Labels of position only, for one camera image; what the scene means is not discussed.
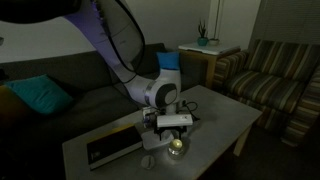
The teal plant pot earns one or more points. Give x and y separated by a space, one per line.
202 41

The window blinds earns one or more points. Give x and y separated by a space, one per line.
290 20

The black and yellow book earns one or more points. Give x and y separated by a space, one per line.
113 146

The striped armchair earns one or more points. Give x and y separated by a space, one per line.
276 86

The small round grey disc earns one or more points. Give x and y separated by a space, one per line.
147 162

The dark grey fabric sofa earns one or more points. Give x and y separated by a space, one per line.
83 86

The white flat board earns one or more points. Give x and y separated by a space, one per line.
210 48

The blue square cushion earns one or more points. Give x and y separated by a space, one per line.
168 60

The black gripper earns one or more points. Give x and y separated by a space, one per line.
170 129

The dark brown cushion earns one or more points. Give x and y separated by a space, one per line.
10 106

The wooden side table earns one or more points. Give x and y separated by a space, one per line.
200 66

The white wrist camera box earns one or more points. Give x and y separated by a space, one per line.
175 120

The teal square cushion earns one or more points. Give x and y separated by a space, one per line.
40 95

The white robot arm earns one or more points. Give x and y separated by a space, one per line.
160 91

